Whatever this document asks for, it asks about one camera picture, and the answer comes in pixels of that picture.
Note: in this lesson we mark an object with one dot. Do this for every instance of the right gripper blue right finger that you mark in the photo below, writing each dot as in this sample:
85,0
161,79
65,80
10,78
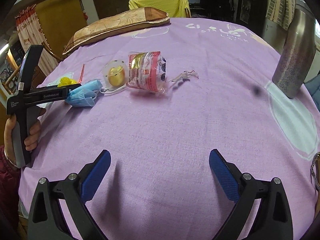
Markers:
224,172

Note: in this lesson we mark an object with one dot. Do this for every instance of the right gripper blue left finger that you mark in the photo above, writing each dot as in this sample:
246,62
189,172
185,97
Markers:
92,175

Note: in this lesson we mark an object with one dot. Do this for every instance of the yellow foam fruit net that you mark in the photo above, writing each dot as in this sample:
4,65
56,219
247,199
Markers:
66,81

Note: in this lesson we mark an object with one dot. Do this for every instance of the red plastic straw wrapper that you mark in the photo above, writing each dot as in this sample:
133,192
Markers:
81,74

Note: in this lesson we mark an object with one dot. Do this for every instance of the red jacket left forearm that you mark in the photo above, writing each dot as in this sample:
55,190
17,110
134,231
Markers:
10,179

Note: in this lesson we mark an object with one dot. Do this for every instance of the person left hand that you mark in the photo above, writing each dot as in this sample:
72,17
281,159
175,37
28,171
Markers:
30,142

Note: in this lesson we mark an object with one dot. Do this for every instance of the blue face mask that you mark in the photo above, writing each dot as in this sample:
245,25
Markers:
85,95

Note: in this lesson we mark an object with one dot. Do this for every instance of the red floral curtain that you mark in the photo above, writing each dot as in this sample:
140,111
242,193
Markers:
30,33

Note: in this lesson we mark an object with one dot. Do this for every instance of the brown leather notebook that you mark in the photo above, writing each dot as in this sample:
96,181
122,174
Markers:
314,170

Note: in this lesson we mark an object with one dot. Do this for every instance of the clear lid yellow ball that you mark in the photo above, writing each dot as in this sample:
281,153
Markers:
115,74

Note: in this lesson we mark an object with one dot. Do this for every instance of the purple bed sheet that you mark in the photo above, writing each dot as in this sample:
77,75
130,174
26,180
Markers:
159,185

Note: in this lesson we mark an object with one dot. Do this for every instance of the blue cushioned chair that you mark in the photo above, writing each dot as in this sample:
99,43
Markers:
313,87

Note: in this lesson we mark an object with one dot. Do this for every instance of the small clear plastic scrap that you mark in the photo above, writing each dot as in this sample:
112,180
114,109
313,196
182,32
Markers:
186,75

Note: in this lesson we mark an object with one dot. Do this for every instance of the pink clear plastic wrapper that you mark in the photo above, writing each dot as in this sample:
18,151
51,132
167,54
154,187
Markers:
147,71

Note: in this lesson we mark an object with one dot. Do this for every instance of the silver metal bottle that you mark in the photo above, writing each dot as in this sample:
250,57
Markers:
298,51

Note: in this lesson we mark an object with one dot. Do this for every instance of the brown gold pillow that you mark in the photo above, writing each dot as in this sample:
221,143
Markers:
125,22

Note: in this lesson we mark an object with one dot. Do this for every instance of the checked window curtain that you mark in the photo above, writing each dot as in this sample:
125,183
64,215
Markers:
281,12

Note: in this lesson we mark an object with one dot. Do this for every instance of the yellow cloth covered chair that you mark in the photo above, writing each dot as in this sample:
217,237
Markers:
174,8

